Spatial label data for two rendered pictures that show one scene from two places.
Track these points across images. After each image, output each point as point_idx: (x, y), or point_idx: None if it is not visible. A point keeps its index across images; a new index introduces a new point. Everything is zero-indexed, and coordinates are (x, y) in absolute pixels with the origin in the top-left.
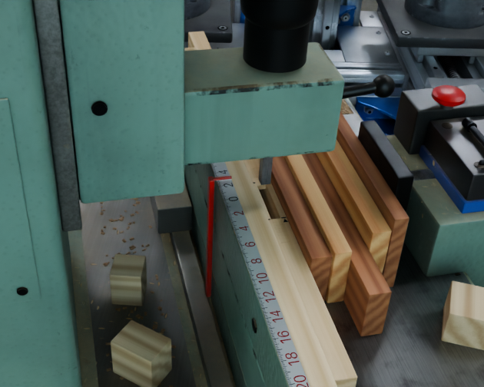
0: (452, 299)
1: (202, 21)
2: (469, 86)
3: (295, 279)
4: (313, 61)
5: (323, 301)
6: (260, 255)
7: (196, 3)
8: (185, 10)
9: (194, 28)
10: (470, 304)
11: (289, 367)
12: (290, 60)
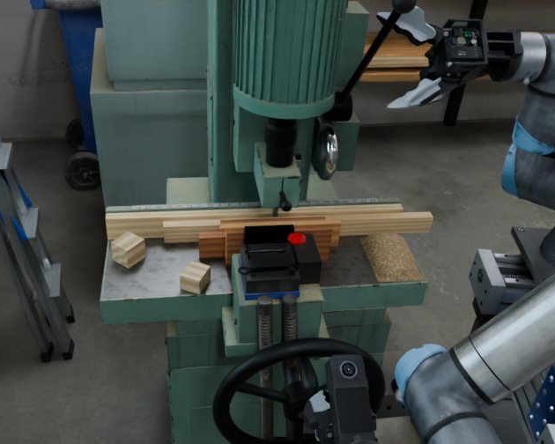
0: (198, 262)
1: (553, 272)
2: (318, 257)
3: (215, 220)
4: (280, 172)
5: (202, 225)
6: (222, 206)
7: None
8: (553, 258)
9: (538, 268)
10: (195, 267)
11: (165, 205)
12: (266, 157)
